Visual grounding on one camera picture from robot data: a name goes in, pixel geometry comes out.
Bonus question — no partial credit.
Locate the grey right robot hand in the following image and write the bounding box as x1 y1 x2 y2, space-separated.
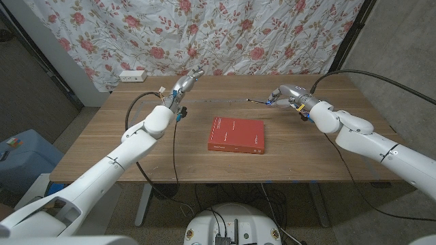
266 84 321 112

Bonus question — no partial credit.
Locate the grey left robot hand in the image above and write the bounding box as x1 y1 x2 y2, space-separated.
163 66 206 114

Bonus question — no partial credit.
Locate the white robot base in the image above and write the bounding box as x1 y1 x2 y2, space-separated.
183 203 283 245

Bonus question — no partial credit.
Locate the white power strip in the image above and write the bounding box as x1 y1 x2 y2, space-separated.
119 69 148 83

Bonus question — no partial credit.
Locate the floral backdrop cloth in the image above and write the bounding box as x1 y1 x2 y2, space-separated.
23 0 365 93

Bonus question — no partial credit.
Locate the red book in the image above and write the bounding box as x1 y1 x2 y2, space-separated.
207 116 266 155

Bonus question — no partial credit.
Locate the black backdrop stand pole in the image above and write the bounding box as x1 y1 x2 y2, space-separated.
327 0 377 75

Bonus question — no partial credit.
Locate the black round floor object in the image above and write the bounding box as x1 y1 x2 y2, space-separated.
151 183 181 200

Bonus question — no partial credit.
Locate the grey table leg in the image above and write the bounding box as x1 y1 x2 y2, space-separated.
308 183 331 228

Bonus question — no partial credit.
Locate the white table leg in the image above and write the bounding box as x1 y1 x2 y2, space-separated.
134 183 154 227

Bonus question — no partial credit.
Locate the grey-blue storage box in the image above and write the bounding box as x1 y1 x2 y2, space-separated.
0 129 65 195

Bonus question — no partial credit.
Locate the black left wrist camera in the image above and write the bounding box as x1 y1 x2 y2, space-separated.
175 106 189 123

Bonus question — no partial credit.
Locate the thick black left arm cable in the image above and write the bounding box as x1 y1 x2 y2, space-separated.
124 91 196 209

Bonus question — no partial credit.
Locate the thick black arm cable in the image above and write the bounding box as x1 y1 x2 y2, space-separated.
124 91 196 209
309 69 436 105

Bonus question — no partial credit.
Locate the thin black left wrist cable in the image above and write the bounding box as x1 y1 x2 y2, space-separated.
171 120 180 186

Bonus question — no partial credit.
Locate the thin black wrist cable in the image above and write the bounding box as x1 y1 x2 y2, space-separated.
323 132 436 223
171 120 180 186

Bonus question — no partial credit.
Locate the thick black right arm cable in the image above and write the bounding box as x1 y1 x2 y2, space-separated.
309 69 436 105

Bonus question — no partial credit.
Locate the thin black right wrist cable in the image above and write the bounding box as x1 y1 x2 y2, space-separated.
323 132 436 223

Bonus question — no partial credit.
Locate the white floor cable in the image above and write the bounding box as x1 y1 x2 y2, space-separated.
260 183 302 245

